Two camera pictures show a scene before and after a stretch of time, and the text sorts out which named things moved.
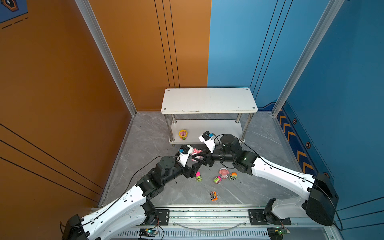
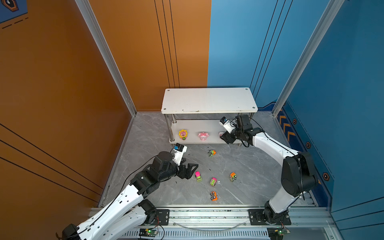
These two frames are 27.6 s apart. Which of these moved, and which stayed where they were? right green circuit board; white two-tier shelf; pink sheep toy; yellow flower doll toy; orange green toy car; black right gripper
Moved: pink sheep toy; black right gripper
Stayed: white two-tier shelf; orange green toy car; yellow flower doll toy; right green circuit board
